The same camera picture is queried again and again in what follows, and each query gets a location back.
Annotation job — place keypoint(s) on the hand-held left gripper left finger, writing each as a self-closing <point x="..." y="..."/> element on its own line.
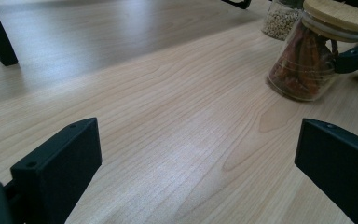
<point x="59" y="168"/>

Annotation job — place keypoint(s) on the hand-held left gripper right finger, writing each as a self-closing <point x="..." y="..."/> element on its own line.
<point x="345" y="168"/>

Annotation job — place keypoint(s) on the glass jar of red chilies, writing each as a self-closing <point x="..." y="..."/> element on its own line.
<point x="304" y="71"/>

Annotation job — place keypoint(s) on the glass jar of white beans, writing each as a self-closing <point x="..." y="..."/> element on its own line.
<point x="279" y="23"/>

